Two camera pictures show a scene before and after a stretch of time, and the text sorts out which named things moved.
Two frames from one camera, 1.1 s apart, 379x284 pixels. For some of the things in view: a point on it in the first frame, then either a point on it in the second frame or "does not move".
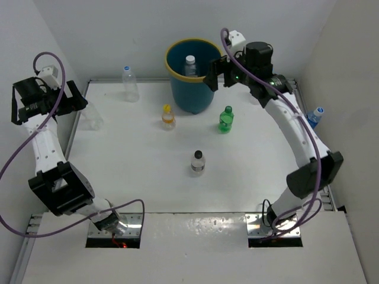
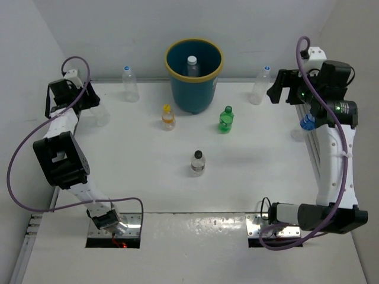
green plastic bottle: x=226 y=120 does not move
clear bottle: x=90 y=119 -> x=102 y=116
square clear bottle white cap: x=190 y=67 does not move
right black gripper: x=218 y=66 -> x=286 y=78
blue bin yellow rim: x=192 y=93 does not move
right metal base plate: x=255 y=228 does not move
